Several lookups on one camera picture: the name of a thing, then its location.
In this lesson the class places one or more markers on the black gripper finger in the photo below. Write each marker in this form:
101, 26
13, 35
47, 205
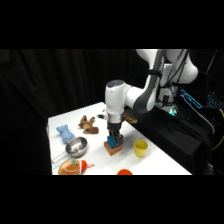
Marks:
110, 137
120, 140

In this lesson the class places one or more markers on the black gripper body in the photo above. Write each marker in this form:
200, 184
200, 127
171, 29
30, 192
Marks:
115, 127

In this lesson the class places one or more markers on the blue cube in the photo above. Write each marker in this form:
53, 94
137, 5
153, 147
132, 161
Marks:
112, 142

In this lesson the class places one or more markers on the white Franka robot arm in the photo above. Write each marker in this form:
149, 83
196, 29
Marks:
133, 96

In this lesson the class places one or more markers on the wooden block with dark inset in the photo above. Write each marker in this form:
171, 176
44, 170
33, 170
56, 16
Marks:
112, 150

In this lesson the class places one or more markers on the yellow plastic cup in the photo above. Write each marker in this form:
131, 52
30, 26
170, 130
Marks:
140, 148

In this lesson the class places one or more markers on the brown plush moose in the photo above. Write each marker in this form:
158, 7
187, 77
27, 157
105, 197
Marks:
88, 126

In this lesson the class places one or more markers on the orange plastic cup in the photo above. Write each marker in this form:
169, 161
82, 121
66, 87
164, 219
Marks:
124, 172

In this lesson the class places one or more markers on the light blue plush toy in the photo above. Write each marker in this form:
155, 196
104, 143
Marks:
65, 134

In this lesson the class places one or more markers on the orange and red plush toy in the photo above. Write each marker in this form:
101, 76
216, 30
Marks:
70, 167

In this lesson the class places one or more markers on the black cloth-covered stand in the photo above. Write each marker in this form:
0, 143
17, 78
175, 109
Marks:
170, 136

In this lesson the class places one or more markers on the small green light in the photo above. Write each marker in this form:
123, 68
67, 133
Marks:
172, 111

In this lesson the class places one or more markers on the black curtain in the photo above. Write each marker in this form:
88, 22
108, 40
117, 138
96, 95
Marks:
50, 83

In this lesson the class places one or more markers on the cyan lit device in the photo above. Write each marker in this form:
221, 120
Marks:
191, 98

